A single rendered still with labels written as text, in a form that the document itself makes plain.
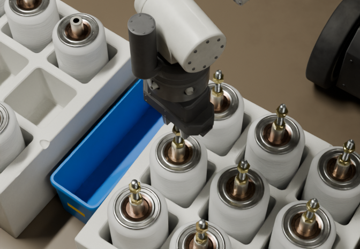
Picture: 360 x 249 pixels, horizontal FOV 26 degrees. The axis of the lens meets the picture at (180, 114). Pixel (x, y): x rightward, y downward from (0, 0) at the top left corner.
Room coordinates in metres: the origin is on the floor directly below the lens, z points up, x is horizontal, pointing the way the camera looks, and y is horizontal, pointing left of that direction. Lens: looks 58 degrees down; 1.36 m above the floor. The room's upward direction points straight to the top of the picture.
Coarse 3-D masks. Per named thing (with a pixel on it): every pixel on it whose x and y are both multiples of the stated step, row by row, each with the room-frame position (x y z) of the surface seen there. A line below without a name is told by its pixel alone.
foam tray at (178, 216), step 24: (240, 144) 0.68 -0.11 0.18; (312, 144) 0.68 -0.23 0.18; (144, 168) 0.63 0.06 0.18; (216, 168) 0.63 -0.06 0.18; (288, 192) 0.58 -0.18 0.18; (96, 216) 0.54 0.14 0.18; (168, 216) 0.55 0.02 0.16; (192, 216) 0.54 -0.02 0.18; (96, 240) 0.50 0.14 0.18; (168, 240) 0.50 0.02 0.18; (264, 240) 0.50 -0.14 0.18; (336, 240) 0.51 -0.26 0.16
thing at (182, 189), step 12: (168, 132) 0.66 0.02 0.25; (156, 144) 0.64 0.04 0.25; (204, 156) 0.62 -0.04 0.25; (156, 168) 0.59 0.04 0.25; (204, 168) 0.60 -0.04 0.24; (156, 180) 0.59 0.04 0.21; (168, 180) 0.58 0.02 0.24; (180, 180) 0.57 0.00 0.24; (192, 180) 0.58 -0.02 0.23; (204, 180) 0.60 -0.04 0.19; (168, 192) 0.58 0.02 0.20; (180, 192) 0.57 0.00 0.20; (192, 192) 0.58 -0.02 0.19; (180, 204) 0.57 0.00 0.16
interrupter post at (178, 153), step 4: (172, 144) 0.62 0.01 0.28; (184, 144) 0.62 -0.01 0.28; (172, 148) 0.62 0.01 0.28; (176, 148) 0.61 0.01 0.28; (180, 148) 0.61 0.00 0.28; (184, 148) 0.62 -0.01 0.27; (172, 152) 0.62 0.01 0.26; (176, 152) 0.61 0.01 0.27; (180, 152) 0.61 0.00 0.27; (184, 152) 0.62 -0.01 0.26; (176, 156) 0.61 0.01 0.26; (180, 156) 0.61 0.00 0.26
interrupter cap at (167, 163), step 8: (168, 136) 0.65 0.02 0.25; (160, 144) 0.64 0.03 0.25; (168, 144) 0.64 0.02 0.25; (192, 144) 0.64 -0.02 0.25; (160, 152) 0.62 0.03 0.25; (168, 152) 0.62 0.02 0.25; (192, 152) 0.62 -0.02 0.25; (200, 152) 0.62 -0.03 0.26; (160, 160) 0.61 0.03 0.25; (168, 160) 0.61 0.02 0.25; (176, 160) 0.61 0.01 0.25; (184, 160) 0.61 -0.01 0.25; (192, 160) 0.61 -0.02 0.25; (168, 168) 0.59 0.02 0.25; (176, 168) 0.59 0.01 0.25; (184, 168) 0.59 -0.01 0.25; (192, 168) 0.59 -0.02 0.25
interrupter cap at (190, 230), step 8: (192, 224) 0.49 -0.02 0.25; (208, 224) 0.49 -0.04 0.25; (184, 232) 0.48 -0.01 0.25; (192, 232) 0.48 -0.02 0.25; (208, 232) 0.48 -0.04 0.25; (216, 232) 0.48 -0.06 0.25; (184, 240) 0.47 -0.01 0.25; (192, 240) 0.47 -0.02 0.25; (208, 240) 0.47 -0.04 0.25; (216, 240) 0.47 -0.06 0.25; (224, 240) 0.47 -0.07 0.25; (176, 248) 0.45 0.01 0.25; (184, 248) 0.45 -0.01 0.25; (192, 248) 0.45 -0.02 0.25; (208, 248) 0.45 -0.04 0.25; (216, 248) 0.45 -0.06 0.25; (224, 248) 0.45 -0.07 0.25
